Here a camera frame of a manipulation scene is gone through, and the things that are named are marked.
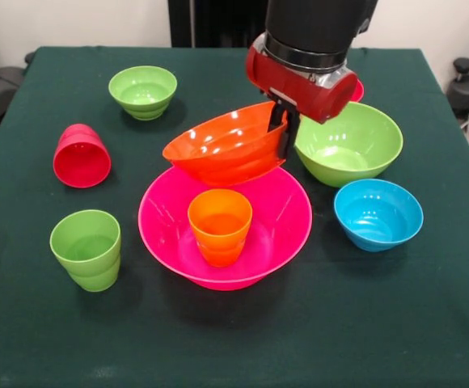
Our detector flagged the black office chair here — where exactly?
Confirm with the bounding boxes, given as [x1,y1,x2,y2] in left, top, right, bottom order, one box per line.
[0,27,37,130]

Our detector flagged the dark green tablecloth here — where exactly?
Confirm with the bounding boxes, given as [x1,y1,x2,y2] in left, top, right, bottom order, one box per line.
[0,45,469,388]

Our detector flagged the orange cup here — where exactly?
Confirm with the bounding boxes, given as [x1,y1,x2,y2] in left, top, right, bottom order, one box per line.
[187,188,254,268]

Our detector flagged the green cup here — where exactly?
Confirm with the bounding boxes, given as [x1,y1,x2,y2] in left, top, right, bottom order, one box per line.
[49,209,122,293]

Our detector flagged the small blue bowl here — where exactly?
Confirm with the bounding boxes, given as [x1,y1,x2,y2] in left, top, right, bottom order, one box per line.
[332,178,425,253]

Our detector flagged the small red bowl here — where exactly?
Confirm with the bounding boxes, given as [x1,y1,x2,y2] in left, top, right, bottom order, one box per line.
[349,78,365,103]

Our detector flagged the small green bowl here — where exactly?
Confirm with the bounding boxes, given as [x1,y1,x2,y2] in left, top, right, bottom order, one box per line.
[108,65,178,121]

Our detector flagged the red cup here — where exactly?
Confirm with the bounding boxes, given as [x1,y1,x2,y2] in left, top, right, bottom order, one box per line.
[53,123,112,189]

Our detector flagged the large pink bowl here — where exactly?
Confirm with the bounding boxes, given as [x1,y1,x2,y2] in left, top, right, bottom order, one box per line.
[137,164,314,292]

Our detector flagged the large orange bowl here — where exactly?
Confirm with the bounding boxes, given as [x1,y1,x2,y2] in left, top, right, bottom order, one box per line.
[162,100,290,188]

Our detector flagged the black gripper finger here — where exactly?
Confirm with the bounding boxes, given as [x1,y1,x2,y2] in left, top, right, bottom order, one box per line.
[277,108,302,162]
[267,100,288,133]

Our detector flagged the large green bowl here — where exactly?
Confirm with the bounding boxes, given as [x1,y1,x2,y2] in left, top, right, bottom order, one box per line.
[294,101,404,188]

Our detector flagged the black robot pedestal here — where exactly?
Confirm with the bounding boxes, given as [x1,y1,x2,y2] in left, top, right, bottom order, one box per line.
[168,0,268,49]

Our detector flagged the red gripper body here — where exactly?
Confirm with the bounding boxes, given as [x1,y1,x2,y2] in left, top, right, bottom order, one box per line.
[245,34,359,125]

